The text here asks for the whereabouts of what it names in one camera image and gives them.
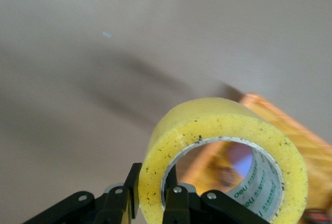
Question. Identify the yellow packing tape roll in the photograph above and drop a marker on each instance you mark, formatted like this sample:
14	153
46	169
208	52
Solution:
160	156

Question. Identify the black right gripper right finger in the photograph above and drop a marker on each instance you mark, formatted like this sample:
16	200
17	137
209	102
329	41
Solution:
177	203

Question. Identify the orange yellow woven tray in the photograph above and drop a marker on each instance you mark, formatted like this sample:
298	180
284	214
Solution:
306	143

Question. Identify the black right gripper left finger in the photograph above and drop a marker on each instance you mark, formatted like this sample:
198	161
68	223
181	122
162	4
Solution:
114	203

